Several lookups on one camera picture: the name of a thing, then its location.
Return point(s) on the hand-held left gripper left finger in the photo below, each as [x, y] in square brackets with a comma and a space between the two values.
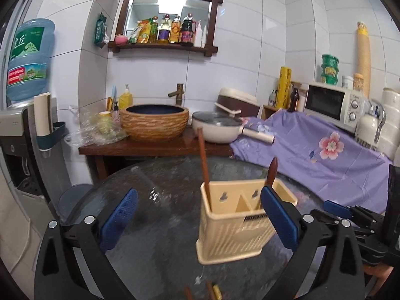
[120, 218]

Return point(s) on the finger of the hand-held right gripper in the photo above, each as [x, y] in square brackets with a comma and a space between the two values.
[372, 240]
[334, 207]

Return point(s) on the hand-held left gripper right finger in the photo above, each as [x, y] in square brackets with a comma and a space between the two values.
[278, 222]

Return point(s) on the beige plastic utensil holder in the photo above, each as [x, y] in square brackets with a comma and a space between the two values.
[237, 234]

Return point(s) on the yellowish bamboo utensil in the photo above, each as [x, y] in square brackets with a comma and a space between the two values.
[217, 292]

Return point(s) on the brown wooden utensil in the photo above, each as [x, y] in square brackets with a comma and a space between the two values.
[211, 292]
[188, 294]

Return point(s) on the purple floral cloth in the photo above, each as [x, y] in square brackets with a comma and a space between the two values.
[312, 175]

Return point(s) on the grey trash bin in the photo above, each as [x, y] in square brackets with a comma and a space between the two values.
[75, 197]

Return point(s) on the dark wooden counter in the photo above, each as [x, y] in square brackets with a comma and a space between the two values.
[150, 148]

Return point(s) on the white thermos kettle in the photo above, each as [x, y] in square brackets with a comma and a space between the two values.
[367, 126]

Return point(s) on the long brown wooden chopstick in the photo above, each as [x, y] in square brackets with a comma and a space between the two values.
[203, 168]

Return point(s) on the clear plastic bag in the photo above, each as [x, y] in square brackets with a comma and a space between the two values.
[87, 131]

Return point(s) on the woven pattern wash basin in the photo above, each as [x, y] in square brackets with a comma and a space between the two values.
[154, 126]

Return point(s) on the yellow cup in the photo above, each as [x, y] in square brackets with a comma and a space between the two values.
[105, 118]

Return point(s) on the white microwave oven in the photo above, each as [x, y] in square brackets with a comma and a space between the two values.
[325, 103]

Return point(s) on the teal plastic holder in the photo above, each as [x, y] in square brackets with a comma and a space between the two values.
[53, 137]

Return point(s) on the cream electric pan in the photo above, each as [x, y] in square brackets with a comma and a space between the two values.
[218, 132]

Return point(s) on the light wooden box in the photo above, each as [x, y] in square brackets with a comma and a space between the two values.
[268, 112]

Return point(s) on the tall cream bottle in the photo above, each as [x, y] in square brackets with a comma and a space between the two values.
[302, 100]

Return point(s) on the brown glass bottle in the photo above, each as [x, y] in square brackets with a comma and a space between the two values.
[293, 101]

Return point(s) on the orange toothbrush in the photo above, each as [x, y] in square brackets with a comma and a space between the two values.
[109, 103]

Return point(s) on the yellow soap pump bottle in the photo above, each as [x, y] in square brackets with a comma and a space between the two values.
[125, 100]

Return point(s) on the glass pan lid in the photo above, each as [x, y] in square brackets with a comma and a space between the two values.
[215, 117]

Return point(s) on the small clear bottle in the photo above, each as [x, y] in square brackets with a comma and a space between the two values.
[272, 99]

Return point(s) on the blue toothbrush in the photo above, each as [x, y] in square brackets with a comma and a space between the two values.
[113, 95]

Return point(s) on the white jar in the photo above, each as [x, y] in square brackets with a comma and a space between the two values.
[347, 82]

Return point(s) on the white rice paddle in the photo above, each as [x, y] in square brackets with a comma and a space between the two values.
[226, 107]

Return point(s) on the yellow lid jar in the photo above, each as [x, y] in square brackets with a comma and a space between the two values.
[358, 82]

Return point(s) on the brown white rice cooker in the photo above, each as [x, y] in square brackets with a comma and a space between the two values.
[240, 98]

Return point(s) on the yellow wrap roll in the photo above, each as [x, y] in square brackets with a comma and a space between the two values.
[283, 87]

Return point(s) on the bronze faucet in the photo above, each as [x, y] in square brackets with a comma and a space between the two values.
[179, 95]

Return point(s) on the grey water dispenser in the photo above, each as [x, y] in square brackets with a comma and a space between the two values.
[15, 125]

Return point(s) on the tall beige roll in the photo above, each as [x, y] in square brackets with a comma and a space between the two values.
[363, 59]

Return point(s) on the pink bowl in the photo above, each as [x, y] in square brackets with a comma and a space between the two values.
[121, 39]

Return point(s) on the blue water jug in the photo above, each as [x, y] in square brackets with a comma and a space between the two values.
[28, 59]

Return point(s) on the yellow seasoning packet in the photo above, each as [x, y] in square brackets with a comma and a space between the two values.
[143, 32]

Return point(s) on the green hanging packet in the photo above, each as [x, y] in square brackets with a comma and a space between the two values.
[100, 31]

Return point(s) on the green yellow oil bottle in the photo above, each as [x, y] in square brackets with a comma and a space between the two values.
[153, 31]

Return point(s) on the purple label oil bottle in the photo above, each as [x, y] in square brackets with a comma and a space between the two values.
[164, 31]

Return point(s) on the orange label bottle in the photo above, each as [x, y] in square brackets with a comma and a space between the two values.
[175, 31]

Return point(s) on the white squeeze bottle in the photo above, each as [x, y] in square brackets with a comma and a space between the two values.
[197, 36]

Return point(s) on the dark soy sauce bottle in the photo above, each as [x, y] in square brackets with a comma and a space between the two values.
[187, 31]

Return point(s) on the wooden framed mirror shelf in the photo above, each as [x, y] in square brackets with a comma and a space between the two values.
[215, 22]

